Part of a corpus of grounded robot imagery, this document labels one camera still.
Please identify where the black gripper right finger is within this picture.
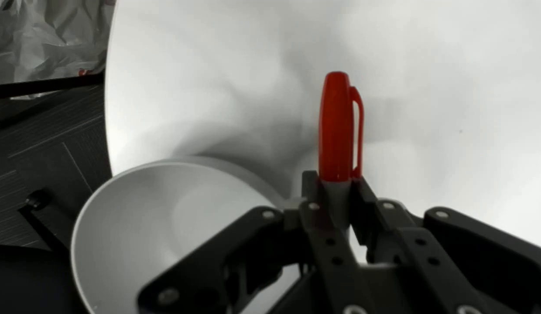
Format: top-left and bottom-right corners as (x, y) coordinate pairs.
(347, 175), (541, 314)

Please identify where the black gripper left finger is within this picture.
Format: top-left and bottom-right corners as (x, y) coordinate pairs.
(136, 170), (371, 314)

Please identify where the red cap grey marker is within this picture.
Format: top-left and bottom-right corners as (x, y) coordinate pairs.
(317, 70), (366, 231)

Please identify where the grey bowl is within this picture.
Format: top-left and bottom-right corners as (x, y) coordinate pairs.
(69, 154), (291, 314)

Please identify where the black tripod rod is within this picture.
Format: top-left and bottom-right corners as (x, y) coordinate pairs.
(0, 72), (108, 102)

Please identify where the white plastic bag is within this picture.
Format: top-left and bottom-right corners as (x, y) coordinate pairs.
(0, 0), (117, 88)

